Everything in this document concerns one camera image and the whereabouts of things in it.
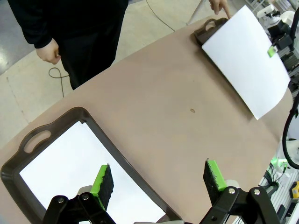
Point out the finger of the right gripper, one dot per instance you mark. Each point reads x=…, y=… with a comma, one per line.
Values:
x=271, y=51

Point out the person's left hand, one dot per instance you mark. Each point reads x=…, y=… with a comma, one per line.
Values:
x=218, y=5

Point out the white A4 paper sheet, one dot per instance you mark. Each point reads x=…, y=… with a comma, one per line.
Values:
x=245, y=65
x=83, y=122
x=65, y=163

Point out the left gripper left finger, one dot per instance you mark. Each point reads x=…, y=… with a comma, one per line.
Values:
x=102, y=186

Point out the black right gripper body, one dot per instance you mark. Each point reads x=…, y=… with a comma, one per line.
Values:
x=285, y=42

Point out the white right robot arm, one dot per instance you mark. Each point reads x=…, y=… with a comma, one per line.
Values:
x=293, y=147

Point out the person in black sweater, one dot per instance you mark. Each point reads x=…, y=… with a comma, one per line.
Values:
x=77, y=28

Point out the person's right forearm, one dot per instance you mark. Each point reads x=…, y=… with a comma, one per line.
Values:
x=30, y=30

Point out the yellow black device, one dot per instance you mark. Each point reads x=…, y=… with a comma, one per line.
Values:
x=294, y=190

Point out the brown plastic tray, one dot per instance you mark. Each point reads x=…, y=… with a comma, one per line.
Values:
x=63, y=123
x=201, y=37

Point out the person's right hand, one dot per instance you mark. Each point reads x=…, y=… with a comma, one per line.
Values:
x=47, y=52

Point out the aluminium profile frame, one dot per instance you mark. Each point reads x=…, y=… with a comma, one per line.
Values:
x=280, y=200

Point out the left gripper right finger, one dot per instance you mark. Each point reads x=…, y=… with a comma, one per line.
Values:
x=213, y=179

